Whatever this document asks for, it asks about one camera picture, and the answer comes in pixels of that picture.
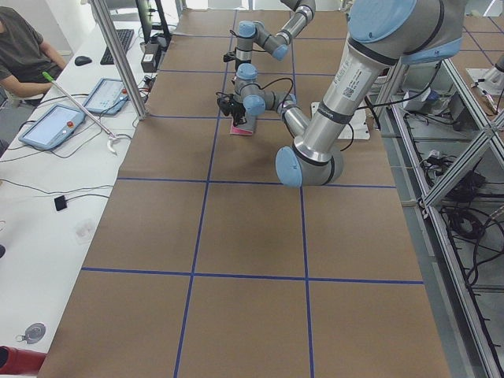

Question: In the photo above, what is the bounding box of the small black square puck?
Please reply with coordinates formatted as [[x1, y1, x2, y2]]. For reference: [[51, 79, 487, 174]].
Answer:
[[54, 195, 68, 212]]

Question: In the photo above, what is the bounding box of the red bottle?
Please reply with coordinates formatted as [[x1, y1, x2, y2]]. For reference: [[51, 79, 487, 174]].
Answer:
[[1, 346, 46, 376]]

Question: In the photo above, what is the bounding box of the aluminium frame cage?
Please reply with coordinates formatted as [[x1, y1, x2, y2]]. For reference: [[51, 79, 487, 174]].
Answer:
[[373, 15, 504, 378]]

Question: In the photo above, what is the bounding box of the black monitor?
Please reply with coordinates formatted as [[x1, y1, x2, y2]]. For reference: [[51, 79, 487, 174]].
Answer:
[[135, 0, 172, 46]]

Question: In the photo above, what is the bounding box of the black box with label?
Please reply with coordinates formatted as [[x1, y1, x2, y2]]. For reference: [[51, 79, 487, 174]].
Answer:
[[141, 43, 161, 73]]

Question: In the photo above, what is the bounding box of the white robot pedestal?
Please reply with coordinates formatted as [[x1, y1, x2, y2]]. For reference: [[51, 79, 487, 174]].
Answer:
[[310, 101, 371, 141]]

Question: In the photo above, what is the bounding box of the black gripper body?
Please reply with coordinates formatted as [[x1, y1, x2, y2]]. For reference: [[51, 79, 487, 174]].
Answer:
[[230, 102, 247, 127], [236, 63, 252, 77]]

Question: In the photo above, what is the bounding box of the reacher grabber stick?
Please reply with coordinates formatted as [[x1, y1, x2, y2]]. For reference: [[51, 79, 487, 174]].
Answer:
[[43, 72, 117, 154]]

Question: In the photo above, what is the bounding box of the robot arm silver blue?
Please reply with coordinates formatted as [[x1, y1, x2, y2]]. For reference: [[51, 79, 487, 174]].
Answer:
[[231, 0, 317, 70], [231, 0, 466, 187]]

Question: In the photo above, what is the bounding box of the aluminium frame post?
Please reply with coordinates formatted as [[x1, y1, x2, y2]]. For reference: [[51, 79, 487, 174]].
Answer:
[[89, 0, 147, 120]]

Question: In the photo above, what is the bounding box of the far teach pendant tablet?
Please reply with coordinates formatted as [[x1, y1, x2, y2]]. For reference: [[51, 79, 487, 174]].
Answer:
[[83, 78, 128, 116]]

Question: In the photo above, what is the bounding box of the black keyboard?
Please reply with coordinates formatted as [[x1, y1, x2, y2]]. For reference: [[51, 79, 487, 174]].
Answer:
[[99, 28, 135, 66]]

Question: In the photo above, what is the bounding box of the pink towel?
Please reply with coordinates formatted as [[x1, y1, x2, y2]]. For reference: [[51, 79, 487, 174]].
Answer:
[[229, 117, 257, 136]]

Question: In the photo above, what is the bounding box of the near teach pendant tablet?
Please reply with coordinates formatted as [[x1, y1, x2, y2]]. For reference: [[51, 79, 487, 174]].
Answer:
[[18, 105, 85, 150]]

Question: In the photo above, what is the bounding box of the person in grey shirt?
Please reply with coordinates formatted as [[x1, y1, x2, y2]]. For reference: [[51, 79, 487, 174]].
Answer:
[[1, 6, 66, 106]]

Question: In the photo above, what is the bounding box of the teach pendant tablet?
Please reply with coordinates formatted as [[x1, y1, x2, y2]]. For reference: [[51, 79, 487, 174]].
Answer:
[[18, 105, 85, 150], [83, 78, 128, 116]]

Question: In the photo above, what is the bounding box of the black computer mouse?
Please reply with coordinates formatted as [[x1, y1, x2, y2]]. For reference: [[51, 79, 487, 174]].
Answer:
[[74, 56, 92, 66]]

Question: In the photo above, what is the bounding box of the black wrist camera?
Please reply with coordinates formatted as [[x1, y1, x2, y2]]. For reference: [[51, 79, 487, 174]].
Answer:
[[216, 92, 235, 117]]

